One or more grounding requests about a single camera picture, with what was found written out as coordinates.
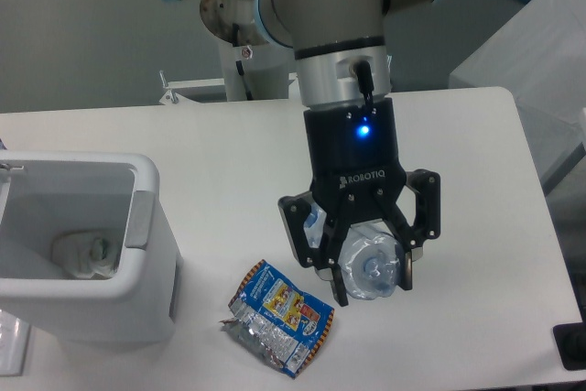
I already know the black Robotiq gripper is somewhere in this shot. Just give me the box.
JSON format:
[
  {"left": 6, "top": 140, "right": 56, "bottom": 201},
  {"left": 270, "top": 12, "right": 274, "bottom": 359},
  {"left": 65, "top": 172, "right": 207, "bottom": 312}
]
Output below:
[{"left": 277, "top": 97, "right": 442, "bottom": 308}]

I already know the crushed clear plastic bottle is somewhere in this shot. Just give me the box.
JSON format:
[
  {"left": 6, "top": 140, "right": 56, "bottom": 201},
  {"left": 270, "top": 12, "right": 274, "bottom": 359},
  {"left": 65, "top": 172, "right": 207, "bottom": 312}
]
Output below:
[{"left": 302, "top": 201, "right": 407, "bottom": 301}]

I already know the blue snack wrapper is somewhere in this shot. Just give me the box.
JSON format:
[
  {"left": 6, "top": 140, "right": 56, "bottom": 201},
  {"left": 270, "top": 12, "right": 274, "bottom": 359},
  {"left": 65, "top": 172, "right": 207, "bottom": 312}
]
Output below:
[{"left": 222, "top": 260, "right": 334, "bottom": 378}]

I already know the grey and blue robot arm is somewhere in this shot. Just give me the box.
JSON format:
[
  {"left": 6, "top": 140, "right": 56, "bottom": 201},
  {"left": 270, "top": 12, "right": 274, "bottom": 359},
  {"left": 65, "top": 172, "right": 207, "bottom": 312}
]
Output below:
[{"left": 253, "top": 0, "right": 440, "bottom": 306}]

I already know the crumpled white trash piece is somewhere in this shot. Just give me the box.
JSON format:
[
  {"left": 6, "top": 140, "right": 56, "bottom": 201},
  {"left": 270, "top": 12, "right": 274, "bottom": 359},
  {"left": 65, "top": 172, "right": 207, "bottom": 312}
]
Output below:
[{"left": 51, "top": 232, "right": 118, "bottom": 280}]

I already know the white plastic trash can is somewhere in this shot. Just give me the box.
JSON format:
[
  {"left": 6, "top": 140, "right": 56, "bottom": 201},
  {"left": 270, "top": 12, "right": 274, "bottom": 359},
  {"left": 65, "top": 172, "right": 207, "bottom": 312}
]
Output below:
[{"left": 1, "top": 150, "right": 182, "bottom": 342}]

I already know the black device at table edge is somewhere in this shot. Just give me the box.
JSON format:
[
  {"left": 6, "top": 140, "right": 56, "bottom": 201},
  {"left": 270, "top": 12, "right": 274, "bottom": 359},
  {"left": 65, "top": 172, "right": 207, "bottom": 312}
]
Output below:
[{"left": 553, "top": 322, "right": 585, "bottom": 371}]

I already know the grey covered side table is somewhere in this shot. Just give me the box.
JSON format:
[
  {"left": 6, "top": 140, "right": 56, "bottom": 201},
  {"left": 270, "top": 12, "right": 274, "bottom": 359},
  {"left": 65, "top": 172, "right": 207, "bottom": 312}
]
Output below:
[{"left": 449, "top": 0, "right": 585, "bottom": 192}]

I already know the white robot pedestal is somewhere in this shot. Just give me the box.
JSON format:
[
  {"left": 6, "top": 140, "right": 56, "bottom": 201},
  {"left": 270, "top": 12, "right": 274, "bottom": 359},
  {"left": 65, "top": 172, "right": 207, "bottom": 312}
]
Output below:
[{"left": 199, "top": 0, "right": 301, "bottom": 102}]

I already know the white pedestal foot frame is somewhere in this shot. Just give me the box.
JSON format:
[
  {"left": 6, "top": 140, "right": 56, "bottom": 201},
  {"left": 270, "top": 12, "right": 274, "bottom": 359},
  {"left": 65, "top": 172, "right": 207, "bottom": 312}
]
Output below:
[{"left": 158, "top": 68, "right": 296, "bottom": 104}]

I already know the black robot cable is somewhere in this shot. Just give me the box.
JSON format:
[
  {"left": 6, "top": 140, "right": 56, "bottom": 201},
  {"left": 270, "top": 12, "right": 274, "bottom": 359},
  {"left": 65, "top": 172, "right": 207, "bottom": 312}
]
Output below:
[{"left": 231, "top": 22, "right": 254, "bottom": 101}]

